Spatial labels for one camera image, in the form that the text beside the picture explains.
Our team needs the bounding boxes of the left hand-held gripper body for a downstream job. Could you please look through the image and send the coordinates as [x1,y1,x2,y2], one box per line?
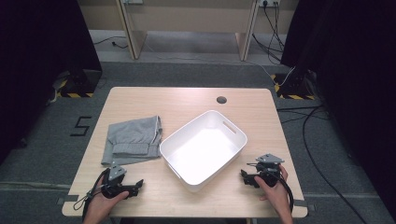
[101,164,134,200]

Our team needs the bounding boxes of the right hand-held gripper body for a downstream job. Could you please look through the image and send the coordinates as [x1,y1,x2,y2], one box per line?
[253,153,285,189]

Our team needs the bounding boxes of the grey pants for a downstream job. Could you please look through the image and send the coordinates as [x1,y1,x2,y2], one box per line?
[101,115,163,166]

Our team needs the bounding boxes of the white plastic basket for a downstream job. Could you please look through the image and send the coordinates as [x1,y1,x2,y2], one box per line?
[159,109,248,192]

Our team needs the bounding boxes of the person's right hand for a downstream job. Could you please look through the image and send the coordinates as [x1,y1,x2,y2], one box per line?
[253,164,291,217]

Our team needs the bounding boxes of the person's left hand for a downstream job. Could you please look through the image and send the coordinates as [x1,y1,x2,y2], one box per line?
[87,175,130,220]

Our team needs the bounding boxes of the black tape strip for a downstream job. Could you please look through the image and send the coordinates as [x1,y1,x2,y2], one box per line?
[56,194,79,205]
[293,200,316,213]

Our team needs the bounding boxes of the black stand base hazard tape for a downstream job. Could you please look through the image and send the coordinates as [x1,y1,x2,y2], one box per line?
[56,68,103,99]
[270,70,316,101]

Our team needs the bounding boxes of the black curtain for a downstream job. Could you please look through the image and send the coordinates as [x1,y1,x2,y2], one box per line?
[279,0,396,216]
[0,0,104,164]

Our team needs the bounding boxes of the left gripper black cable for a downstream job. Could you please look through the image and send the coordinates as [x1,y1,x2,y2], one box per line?
[73,168,110,222]

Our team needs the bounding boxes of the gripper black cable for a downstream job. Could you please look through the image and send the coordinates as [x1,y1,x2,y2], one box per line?
[73,168,110,222]
[247,161,295,214]

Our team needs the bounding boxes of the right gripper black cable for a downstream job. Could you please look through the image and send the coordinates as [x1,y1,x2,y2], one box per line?
[247,161,295,214]

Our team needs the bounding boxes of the long black floor cable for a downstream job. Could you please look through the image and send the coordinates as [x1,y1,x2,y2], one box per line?
[276,105,370,224]

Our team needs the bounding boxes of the bundle of black cables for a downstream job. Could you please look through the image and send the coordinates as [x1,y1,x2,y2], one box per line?
[251,2,287,64]

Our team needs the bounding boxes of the short black floor cable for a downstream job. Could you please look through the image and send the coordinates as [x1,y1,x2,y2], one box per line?
[92,35,129,50]

